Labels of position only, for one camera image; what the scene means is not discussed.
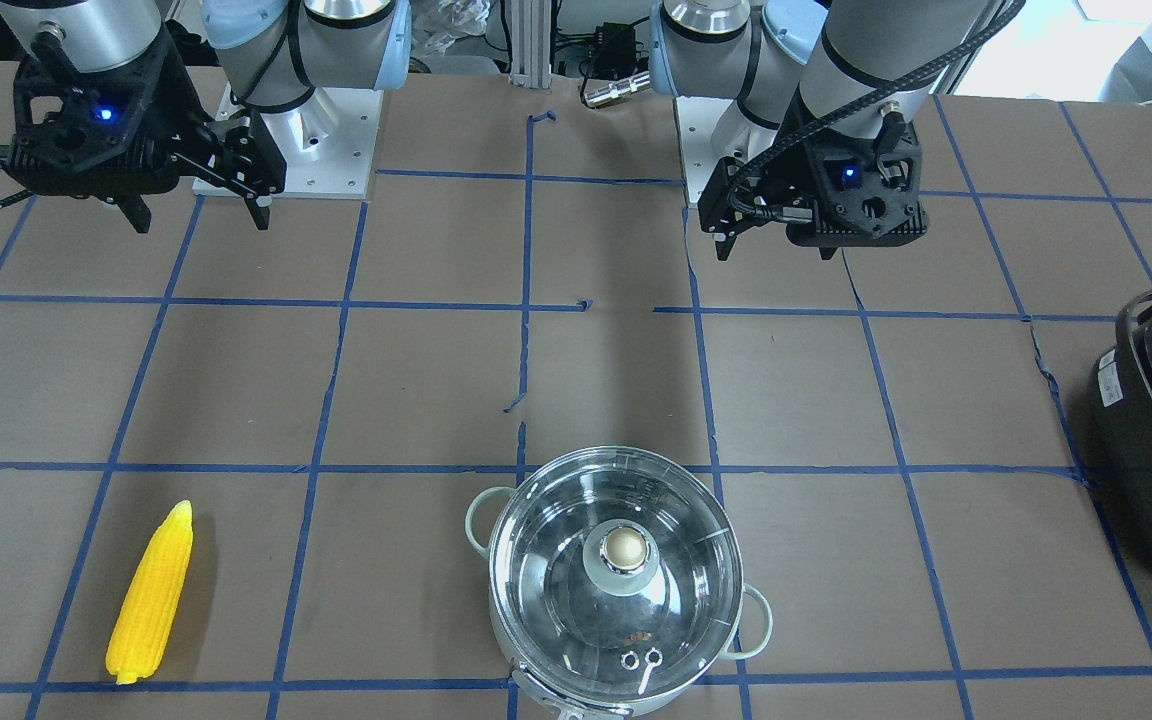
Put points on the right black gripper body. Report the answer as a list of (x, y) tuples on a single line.
[(188, 118)]

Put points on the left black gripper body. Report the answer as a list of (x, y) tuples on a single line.
[(772, 178)]

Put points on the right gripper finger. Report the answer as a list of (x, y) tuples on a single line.
[(257, 195), (136, 211)]

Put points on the glass pot lid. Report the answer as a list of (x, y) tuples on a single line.
[(616, 570)]

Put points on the yellow plastic corn cob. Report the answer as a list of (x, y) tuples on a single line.
[(145, 621)]

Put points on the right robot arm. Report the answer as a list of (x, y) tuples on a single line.
[(275, 54)]

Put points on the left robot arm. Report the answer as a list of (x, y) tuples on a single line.
[(856, 67)]

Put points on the pale green cooking pot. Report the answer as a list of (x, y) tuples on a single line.
[(726, 640)]

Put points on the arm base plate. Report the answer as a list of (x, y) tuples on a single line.
[(712, 128), (329, 143)]

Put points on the silver cable connector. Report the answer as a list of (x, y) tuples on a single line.
[(616, 91)]

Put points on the aluminium frame post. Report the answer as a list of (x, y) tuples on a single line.
[(531, 25)]

